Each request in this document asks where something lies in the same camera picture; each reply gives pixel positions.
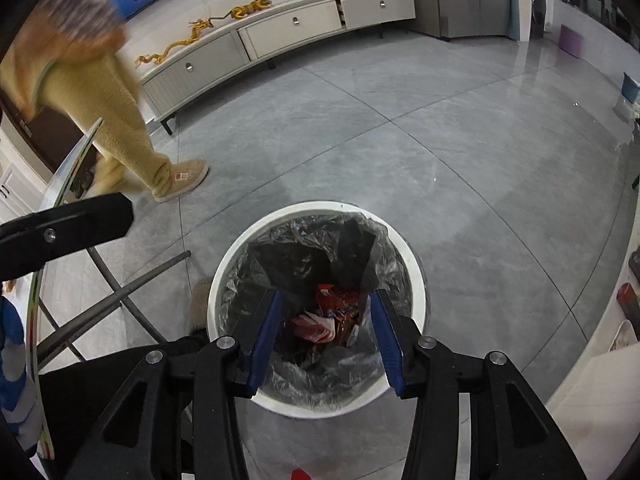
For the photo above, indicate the golden dragon figurine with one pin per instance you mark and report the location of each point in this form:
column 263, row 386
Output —
column 172, row 47

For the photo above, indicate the white television cabinet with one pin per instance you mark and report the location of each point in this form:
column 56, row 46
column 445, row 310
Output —
column 210, row 60

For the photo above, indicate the blue bin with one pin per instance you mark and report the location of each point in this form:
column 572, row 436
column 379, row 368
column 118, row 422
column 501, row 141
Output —
column 631, row 87

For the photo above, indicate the white floor cabinet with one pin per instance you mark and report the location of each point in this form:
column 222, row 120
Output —
column 15, row 185

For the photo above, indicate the white round trash can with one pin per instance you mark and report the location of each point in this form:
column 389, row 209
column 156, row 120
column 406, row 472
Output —
column 300, row 208

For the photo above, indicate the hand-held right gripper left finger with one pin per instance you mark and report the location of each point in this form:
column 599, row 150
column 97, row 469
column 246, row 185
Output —
column 265, row 340

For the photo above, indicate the red wrapper scrap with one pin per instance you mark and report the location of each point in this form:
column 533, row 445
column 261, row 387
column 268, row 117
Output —
column 300, row 475

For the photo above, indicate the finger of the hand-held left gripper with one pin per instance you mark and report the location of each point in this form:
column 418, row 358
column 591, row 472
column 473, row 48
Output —
column 75, row 227

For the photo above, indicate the red and white wrapper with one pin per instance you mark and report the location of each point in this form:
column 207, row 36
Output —
column 312, row 330

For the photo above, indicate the black plastic trash bag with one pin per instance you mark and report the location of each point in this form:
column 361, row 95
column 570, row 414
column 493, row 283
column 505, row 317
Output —
column 310, row 250

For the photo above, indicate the dark red box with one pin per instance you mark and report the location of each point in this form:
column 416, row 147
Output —
column 629, row 302

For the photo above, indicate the red snack wrapper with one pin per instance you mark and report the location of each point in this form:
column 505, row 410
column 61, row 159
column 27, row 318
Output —
column 342, row 310

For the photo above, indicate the person's beige slipper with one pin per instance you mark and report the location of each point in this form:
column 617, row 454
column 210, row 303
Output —
column 201, row 305

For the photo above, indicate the washing machine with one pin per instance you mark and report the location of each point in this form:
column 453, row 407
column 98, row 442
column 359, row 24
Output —
column 541, row 7

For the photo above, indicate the dark brown door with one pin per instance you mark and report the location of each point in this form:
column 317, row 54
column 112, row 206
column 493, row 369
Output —
column 35, row 135

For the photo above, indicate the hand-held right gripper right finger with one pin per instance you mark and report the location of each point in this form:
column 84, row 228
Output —
column 387, row 345

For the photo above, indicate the golden tiger figurine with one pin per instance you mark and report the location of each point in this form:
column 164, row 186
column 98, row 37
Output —
column 247, row 9

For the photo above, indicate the table with printed top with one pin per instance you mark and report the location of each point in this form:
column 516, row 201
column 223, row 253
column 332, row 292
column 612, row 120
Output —
column 125, row 287

